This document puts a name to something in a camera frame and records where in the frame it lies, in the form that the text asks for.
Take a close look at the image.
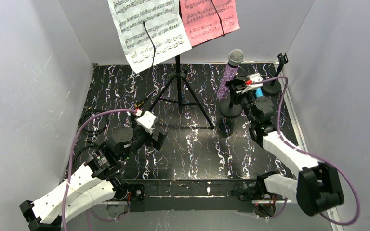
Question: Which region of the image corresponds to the black round-base mic stand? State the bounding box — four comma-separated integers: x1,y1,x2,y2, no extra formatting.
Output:
219,92,242,118
262,53,289,95

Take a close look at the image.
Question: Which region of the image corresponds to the purple glitter microphone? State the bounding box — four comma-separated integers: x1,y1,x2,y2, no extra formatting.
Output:
216,49,244,100

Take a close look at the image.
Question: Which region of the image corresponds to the blue toy microphone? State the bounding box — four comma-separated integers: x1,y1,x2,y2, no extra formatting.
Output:
255,88,264,98

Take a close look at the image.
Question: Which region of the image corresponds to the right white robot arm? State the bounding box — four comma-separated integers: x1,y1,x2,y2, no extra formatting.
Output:
220,74,344,216

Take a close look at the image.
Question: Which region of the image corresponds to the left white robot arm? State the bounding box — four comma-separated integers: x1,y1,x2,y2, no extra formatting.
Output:
20,126,167,231

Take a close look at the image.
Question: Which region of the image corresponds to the black tripod music stand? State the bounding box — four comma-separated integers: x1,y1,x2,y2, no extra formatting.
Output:
148,55,214,130

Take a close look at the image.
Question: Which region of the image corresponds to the pink sheet music page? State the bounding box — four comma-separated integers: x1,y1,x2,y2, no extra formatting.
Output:
180,0,240,47

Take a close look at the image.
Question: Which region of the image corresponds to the white sheet music page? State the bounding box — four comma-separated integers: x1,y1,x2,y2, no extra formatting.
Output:
108,0,192,74

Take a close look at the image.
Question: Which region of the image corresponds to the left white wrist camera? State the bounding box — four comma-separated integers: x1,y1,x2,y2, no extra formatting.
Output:
135,109,157,135

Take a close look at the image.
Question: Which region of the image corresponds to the black coiled audio cable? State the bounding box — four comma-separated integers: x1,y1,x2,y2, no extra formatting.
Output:
72,81,160,173

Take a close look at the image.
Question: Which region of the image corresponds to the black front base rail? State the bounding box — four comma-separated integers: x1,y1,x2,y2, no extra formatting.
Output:
108,178,278,214

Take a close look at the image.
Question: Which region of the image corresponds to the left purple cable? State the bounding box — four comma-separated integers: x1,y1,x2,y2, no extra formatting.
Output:
60,108,141,231

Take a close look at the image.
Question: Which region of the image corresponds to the purple cable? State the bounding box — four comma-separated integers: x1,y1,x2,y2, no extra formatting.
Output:
60,108,141,231
252,75,361,227

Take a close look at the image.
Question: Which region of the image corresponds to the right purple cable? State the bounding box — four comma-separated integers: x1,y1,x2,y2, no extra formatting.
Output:
252,75,361,227

